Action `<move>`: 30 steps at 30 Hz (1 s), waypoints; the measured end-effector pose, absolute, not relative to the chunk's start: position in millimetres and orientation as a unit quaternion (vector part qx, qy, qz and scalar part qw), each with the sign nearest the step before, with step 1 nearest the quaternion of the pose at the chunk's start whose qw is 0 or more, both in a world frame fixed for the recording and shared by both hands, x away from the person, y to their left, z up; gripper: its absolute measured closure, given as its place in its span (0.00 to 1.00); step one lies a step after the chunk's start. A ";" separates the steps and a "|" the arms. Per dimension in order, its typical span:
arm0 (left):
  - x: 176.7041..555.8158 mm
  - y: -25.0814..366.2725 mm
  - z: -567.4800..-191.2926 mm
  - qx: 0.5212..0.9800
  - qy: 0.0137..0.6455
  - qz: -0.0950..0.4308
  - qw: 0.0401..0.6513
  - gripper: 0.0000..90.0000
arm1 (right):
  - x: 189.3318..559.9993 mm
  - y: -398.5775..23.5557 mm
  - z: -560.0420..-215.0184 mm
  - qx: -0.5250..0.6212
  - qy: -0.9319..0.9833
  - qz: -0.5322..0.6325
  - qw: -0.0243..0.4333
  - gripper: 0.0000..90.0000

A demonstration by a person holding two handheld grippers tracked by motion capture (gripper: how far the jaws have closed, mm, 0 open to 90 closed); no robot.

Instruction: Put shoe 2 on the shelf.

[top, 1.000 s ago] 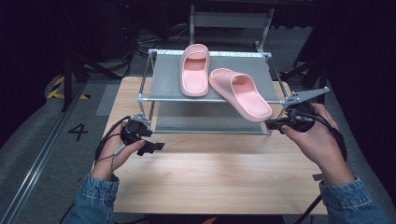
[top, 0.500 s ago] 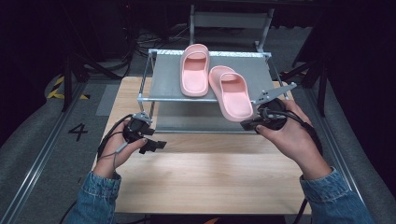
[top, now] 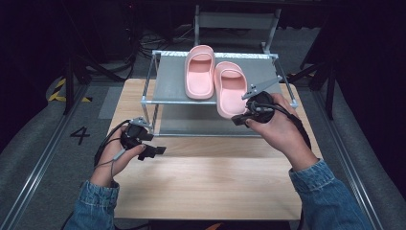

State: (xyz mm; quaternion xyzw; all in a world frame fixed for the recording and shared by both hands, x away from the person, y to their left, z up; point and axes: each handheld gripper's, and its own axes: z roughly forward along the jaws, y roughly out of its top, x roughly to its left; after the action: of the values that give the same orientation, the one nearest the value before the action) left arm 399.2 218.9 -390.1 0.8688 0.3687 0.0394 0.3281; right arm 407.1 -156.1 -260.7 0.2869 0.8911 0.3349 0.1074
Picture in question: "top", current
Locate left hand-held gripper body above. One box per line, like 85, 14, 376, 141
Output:
120, 116, 151, 151

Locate metal shoe rack grey shelves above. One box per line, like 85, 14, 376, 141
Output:
140, 49, 300, 140

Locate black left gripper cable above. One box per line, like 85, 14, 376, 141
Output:
93, 118, 132, 168

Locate black tripod stand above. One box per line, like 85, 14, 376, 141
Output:
61, 54, 126, 116
286, 59, 337, 122

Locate grey left gripper cable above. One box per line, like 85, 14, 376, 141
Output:
95, 148, 127, 180

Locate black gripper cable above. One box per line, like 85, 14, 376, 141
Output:
251, 102, 312, 150
93, 118, 132, 168

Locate person's right hand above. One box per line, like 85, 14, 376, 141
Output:
245, 93, 321, 173

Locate grey metal folding chair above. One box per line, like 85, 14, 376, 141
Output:
192, 4, 282, 56

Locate bundle of floor cables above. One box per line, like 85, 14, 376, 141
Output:
107, 24, 196, 77

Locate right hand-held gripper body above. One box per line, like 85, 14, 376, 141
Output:
240, 75, 283, 125

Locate person's left hand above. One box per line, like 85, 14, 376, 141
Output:
89, 130, 147, 188

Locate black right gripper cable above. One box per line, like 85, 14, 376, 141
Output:
251, 102, 312, 150

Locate pink foam slipper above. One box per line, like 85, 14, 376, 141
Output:
184, 44, 216, 101
213, 60, 249, 120

